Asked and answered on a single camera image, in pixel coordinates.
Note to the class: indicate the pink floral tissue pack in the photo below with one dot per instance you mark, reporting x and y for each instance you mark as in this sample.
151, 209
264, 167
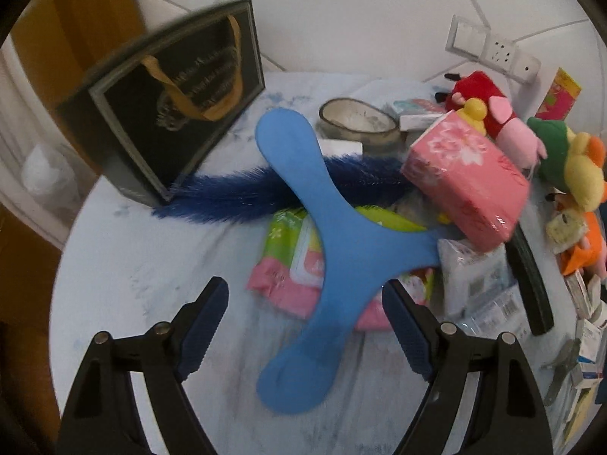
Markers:
467, 177

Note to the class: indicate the red pink plush toy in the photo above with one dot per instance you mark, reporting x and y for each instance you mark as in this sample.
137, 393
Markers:
495, 113

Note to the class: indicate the black flat bar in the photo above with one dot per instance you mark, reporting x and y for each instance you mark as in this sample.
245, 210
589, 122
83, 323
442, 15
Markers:
529, 279

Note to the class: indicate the pink green wet wipes pack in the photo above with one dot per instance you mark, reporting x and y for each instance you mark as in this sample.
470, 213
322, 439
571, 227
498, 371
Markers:
289, 265

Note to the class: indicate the blue three-arm boomerang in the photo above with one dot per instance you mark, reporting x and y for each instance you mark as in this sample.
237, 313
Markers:
332, 241

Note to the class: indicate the green yellow plush toy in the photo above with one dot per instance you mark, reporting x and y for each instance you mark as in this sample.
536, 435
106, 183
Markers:
569, 161

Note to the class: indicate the white box pink teal print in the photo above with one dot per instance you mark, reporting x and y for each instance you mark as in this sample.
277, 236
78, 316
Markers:
419, 113

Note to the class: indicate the clear plastic packet white label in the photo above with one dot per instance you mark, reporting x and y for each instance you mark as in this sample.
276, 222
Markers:
474, 275

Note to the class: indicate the dark blue furry tail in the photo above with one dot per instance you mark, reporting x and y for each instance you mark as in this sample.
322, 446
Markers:
227, 189

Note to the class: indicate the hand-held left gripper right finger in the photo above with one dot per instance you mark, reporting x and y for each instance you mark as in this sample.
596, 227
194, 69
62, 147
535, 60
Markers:
408, 329

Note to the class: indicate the pile of small medicine boxes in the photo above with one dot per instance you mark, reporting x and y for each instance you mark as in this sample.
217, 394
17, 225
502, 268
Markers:
585, 336

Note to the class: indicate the metal nail clipper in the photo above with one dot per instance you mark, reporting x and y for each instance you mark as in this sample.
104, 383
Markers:
562, 365

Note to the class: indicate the yellow-green plastic item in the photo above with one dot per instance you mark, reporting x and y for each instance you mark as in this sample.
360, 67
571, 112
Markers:
393, 222

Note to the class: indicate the red yellow printed box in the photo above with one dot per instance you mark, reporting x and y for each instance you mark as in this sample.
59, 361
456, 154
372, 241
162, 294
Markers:
560, 95

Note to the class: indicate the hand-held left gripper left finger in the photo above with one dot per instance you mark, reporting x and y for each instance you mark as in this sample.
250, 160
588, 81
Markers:
201, 329

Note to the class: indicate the white wall switch socket panel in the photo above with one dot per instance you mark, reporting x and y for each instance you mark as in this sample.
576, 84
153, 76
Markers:
493, 50

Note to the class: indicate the roll of clear tape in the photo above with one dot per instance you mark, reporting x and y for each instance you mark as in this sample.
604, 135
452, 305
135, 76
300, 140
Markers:
358, 121

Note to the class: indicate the orange plush toy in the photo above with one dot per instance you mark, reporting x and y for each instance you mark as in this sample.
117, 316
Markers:
581, 237

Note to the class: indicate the small yellow rubber duck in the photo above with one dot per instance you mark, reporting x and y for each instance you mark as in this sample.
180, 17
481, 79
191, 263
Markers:
474, 113

